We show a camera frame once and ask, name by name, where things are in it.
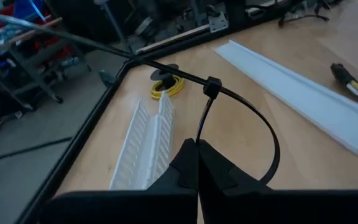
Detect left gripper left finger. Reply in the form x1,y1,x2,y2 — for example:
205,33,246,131
40,138,200,224

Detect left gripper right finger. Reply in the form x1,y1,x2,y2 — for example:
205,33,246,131
198,139,358,224

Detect white slotted cable raceway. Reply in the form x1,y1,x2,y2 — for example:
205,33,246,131
109,90,176,190

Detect white raceway cover strip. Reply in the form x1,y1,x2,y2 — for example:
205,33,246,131
213,39,358,156

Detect multicolour wire bundle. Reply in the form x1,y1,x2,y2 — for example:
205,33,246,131
330,62,358,108

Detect metal shelving cart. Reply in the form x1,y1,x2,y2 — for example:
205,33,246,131
0,0,93,138

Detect black eyeglasses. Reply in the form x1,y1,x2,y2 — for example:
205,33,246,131
277,11,331,28

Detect black aluminium table frame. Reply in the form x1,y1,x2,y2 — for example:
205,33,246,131
14,6,291,224

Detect yellow wire spool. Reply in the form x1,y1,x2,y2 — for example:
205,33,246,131
149,63,185,101

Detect grey metal bracket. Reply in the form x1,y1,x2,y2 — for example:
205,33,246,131
208,11,229,34

